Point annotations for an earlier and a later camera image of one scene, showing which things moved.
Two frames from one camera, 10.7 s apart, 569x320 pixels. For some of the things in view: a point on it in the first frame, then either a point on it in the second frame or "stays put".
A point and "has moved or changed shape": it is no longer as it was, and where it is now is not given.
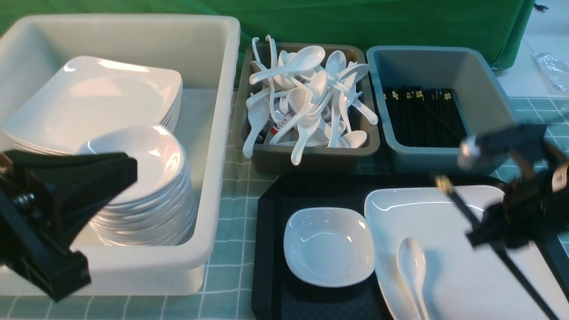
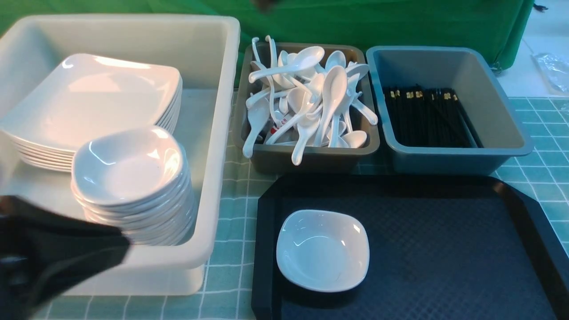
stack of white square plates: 79,96 stays put
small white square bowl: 326,246 has moved or changed shape
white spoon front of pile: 306,126 stays put
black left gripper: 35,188 -> 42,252
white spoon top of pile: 306,59 stays put
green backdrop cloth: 496,26 stays put
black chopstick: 445,184 -> 474,134
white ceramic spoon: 412,259 -> 334,88
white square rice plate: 462,281 -> 85,94
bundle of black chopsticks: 423,116 stays put
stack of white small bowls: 160,209 stays put
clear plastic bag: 554,70 stays put
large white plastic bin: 204,50 stays put
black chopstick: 500,248 -> 438,110
